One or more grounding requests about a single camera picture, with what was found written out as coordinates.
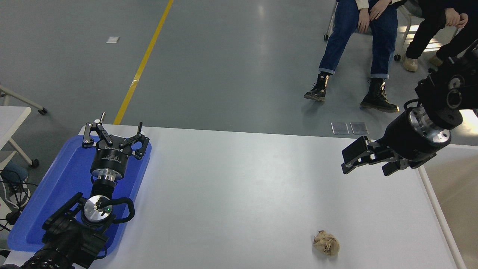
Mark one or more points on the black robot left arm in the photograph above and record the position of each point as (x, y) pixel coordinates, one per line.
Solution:
(95, 209)

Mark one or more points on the white chair with casters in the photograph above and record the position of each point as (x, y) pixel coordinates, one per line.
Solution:
(326, 37)
(397, 58)

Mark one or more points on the person's left hand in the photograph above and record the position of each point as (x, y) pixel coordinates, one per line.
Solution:
(379, 9)
(465, 20)

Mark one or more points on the person's right forearm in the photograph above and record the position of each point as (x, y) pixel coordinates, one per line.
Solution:
(361, 3)

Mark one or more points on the person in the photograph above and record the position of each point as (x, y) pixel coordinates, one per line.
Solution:
(15, 194)
(381, 45)
(425, 33)

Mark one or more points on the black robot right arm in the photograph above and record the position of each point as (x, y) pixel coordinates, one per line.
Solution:
(448, 93)

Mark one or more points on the white side table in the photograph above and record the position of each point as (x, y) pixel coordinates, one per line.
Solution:
(11, 119)

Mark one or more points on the person's black boot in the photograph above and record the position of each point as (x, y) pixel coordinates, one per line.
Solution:
(319, 89)
(377, 99)

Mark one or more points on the person's tan shoe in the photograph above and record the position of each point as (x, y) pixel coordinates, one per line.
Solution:
(410, 64)
(436, 61)

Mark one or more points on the white paper scrap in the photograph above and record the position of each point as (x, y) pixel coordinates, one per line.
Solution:
(112, 39)

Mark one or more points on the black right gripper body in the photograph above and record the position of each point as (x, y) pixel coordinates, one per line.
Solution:
(405, 142)

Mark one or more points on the person's right hand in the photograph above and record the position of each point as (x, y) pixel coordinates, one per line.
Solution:
(453, 16)
(364, 20)

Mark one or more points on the tan paper ball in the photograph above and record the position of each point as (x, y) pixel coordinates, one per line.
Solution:
(326, 243)

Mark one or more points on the clear floor plate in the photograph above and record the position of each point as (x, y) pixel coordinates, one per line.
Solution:
(340, 128)
(359, 128)

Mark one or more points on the white furniture leg with caster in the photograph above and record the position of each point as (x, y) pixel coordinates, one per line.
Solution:
(43, 111)

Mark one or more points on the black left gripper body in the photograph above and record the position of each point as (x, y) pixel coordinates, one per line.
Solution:
(110, 158)

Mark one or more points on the blue plastic tray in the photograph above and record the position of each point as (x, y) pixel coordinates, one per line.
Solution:
(56, 186)

